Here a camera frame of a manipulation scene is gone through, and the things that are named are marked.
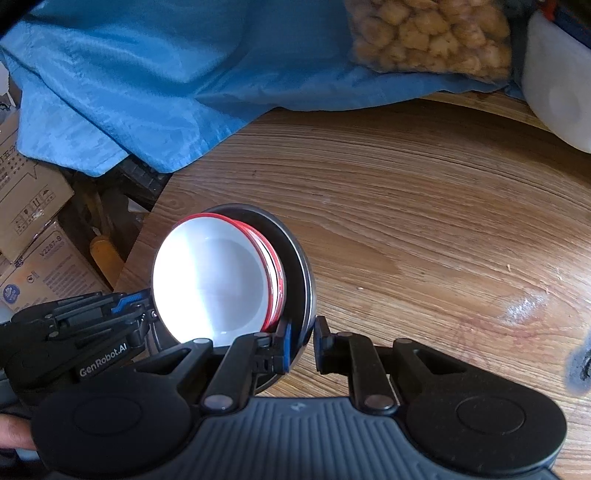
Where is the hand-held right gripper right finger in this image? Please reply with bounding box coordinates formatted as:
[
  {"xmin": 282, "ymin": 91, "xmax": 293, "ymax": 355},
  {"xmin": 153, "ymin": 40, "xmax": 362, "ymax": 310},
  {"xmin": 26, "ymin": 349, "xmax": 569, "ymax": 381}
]
[{"xmin": 313, "ymin": 316, "xmax": 465, "ymax": 415}]

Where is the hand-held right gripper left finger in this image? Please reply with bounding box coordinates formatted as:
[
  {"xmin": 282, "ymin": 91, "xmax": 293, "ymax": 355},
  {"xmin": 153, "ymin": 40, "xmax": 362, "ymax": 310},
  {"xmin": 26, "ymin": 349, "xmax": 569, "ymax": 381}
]
[{"xmin": 131, "ymin": 322, "xmax": 293, "ymax": 414}]

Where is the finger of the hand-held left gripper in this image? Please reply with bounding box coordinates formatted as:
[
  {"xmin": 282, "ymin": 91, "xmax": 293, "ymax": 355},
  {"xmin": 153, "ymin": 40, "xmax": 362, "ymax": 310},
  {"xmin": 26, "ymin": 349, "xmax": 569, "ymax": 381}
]
[
  {"xmin": 44, "ymin": 290, "xmax": 154, "ymax": 326},
  {"xmin": 60, "ymin": 310, "xmax": 160, "ymax": 344}
]

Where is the white bowl red rim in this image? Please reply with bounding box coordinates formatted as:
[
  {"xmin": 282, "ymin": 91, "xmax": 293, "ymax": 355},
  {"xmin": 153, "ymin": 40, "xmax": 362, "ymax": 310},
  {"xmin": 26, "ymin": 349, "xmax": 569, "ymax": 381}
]
[
  {"xmin": 151, "ymin": 213, "xmax": 274, "ymax": 348},
  {"xmin": 231, "ymin": 217, "xmax": 288, "ymax": 333}
]

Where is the stainless steel bowl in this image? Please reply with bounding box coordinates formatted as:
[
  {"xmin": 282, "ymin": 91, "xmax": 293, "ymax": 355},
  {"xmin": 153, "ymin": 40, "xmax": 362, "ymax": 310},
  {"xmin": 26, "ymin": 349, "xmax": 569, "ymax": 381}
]
[{"xmin": 152, "ymin": 203, "xmax": 317, "ymax": 397}]

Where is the person's left hand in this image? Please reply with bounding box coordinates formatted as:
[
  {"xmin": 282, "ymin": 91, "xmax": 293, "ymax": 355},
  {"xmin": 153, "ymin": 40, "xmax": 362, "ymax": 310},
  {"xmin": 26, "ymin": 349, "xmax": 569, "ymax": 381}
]
[{"xmin": 0, "ymin": 413, "xmax": 38, "ymax": 450}]

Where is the printed cardboard box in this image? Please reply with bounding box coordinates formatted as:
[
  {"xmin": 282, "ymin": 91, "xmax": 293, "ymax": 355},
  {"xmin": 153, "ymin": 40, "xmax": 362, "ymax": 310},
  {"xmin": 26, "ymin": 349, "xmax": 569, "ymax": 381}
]
[{"xmin": 0, "ymin": 220, "xmax": 114, "ymax": 319}]

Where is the black ribbed case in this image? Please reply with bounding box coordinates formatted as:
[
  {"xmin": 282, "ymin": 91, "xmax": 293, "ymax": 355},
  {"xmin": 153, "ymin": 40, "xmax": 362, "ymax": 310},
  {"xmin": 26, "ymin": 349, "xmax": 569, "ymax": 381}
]
[{"xmin": 111, "ymin": 156, "xmax": 168, "ymax": 214}]

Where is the open brown cardboard box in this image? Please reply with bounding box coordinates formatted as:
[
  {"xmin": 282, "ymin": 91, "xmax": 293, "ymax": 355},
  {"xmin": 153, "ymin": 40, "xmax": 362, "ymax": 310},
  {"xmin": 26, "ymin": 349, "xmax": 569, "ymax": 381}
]
[{"xmin": 0, "ymin": 111, "xmax": 75, "ymax": 264}]

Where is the blue tarp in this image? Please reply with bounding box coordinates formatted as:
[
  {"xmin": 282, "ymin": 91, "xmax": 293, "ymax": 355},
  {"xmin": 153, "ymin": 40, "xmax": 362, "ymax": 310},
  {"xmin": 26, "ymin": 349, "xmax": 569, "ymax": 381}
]
[{"xmin": 0, "ymin": 0, "xmax": 527, "ymax": 178}]

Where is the clear bag of snacks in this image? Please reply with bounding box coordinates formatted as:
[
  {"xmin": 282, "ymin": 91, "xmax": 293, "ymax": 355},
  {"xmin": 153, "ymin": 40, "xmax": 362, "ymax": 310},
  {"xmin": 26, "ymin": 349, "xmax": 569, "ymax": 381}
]
[{"xmin": 344, "ymin": 0, "xmax": 513, "ymax": 85}]

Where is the white plastic jug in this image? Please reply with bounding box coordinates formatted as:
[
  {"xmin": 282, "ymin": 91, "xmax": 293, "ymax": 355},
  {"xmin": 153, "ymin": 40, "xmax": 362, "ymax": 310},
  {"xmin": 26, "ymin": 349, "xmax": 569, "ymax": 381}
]
[{"xmin": 521, "ymin": 9, "xmax": 591, "ymax": 154}]

